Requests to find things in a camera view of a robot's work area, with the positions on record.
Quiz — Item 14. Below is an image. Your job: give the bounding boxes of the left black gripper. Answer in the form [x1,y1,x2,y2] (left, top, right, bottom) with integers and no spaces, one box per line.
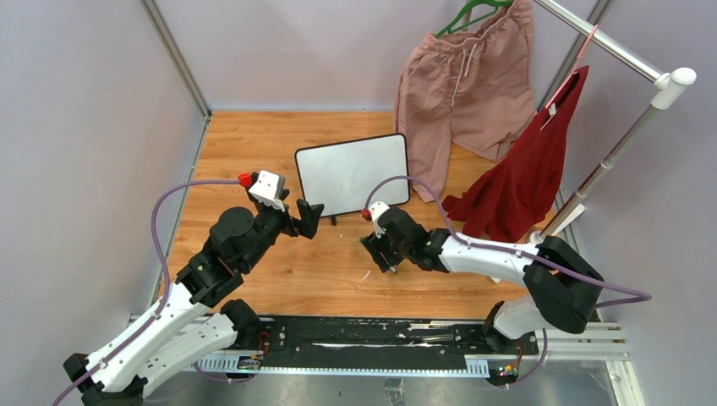
[241,189,324,271]

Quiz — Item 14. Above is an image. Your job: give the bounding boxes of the small black-framed whiteboard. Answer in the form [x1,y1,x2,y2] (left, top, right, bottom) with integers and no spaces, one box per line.
[294,133,411,218]

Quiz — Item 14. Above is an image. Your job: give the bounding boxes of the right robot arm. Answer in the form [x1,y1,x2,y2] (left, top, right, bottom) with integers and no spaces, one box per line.
[361,201,603,354]

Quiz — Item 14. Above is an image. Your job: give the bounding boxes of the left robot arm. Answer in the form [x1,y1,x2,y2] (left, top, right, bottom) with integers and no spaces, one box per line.
[63,189,324,405]

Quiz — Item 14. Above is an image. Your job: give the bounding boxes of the dark red garment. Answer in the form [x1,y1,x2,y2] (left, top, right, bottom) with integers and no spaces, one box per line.
[442,65,589,243]

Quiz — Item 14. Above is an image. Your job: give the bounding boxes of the pink shorts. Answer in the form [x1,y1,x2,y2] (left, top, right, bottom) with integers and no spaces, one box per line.
[393,1,536,202]

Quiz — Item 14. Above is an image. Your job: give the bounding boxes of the green clothes hanger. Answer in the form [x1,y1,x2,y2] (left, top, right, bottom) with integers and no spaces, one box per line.
[435,0,512,38]

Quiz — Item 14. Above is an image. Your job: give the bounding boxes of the pink clothes hanger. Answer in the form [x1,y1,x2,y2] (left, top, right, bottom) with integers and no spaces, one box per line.
[540,25,599,130]

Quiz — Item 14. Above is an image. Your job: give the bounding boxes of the metal clothes rack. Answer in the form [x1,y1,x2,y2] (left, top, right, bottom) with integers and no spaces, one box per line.
[561,1,714,253]

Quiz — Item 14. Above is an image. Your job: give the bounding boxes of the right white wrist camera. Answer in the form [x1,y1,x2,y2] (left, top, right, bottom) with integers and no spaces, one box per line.
[361,200,391,239]

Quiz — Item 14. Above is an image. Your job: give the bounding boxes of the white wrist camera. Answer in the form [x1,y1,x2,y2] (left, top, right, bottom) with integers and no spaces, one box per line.
[361,200,391,239]
[238,170,287,212]

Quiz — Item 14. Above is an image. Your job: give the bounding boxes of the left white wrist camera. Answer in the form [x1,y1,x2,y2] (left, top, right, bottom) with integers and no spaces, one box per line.
[238,170,287,212]

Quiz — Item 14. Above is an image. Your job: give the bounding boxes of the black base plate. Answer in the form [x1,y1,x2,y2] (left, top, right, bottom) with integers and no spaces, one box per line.
[229,315,539,376]

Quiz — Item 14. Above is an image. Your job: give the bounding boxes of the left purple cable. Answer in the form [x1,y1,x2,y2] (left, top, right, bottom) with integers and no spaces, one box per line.
[51,172,253,406]

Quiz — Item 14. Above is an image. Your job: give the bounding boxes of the aluminium rail frame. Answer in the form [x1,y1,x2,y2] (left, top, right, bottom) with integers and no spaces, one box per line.
[145,315,644,405]

